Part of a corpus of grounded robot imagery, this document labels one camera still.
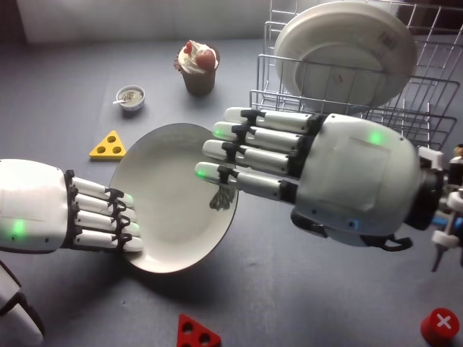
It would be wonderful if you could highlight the silver wire dish rack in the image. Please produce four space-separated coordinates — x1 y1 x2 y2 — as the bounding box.
249 0 463 153

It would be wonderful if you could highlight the small white sauce cup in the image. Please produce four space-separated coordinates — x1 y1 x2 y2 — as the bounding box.
116 85 146 114

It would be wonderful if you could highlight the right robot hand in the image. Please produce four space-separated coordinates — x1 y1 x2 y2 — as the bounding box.
194 106 422 252

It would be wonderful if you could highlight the cupcake with cream and strawberry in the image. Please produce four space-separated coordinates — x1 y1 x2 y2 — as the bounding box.
173 39 222 97

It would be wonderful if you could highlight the red triangle block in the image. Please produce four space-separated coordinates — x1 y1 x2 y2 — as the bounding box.
176 313 222 347

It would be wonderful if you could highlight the deep white plate leaf print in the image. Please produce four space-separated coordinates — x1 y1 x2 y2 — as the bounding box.
108 122 239 275

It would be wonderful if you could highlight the red cylinder block white cross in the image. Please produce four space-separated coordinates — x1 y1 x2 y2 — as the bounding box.
420 307 461 345

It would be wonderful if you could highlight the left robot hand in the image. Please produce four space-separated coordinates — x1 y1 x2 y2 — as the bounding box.
0 158 145 347

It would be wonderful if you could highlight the yellow triangle block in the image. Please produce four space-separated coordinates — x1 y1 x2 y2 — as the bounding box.
89 130 128 162

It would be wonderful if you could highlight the shallow white plate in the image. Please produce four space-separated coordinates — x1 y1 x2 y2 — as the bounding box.
273 1 419 116

